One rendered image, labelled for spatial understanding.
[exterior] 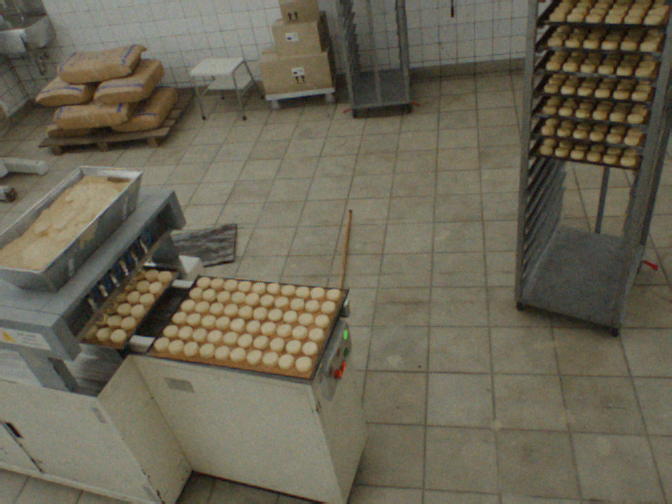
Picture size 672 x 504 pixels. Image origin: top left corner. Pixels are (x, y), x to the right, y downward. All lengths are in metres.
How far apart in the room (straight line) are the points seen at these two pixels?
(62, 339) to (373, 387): 1.52
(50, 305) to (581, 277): 2.42
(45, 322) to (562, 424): 2.06
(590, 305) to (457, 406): 0.81
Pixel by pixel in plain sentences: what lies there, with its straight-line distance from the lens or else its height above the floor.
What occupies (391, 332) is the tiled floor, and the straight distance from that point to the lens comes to 3.20.
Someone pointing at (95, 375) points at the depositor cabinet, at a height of 0.84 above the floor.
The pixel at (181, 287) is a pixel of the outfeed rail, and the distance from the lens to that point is 2.37.
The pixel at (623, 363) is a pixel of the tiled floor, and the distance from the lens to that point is 3.13.
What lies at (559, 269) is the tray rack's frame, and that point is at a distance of 3.32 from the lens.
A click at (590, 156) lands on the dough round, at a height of 0.97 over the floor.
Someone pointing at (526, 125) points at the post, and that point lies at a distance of 2.58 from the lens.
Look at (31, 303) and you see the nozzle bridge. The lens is 2.11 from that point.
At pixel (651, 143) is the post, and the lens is 2.51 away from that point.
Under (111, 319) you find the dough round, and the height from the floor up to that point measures 0.92.
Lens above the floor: 2.33
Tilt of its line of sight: 38 degrees down
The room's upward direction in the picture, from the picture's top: 11 degrees counter-clockwise
